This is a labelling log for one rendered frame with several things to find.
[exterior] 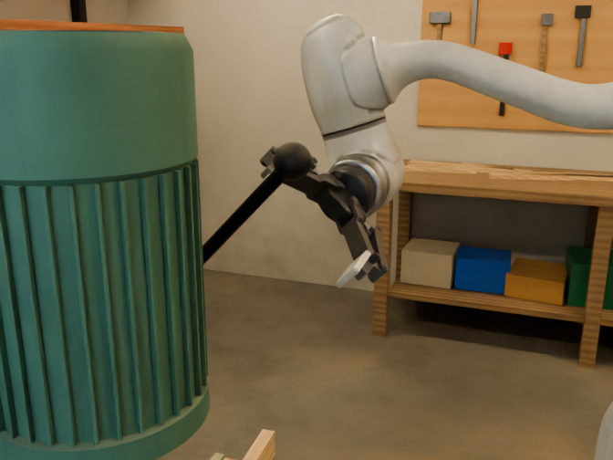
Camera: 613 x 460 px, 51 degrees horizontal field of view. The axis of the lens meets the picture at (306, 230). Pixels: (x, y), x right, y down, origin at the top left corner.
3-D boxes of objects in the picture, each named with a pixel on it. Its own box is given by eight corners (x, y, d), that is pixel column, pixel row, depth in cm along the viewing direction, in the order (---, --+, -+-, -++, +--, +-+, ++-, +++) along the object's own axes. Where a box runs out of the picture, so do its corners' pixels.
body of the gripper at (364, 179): (352, 231, 91) (335, 250, 82) (310, 186, 91) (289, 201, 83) (390, 196, 88) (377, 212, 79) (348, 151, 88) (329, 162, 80)
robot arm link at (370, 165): (316, 181, 97) (305, 189, 91) (359, 139, 93) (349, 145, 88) (358, 225, 96) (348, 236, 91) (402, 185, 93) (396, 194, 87)
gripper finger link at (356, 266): (349, 264, 77) (354, 268, 77) (334, 284, 70) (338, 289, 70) (367, 248, 76) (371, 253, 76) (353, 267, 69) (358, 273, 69)
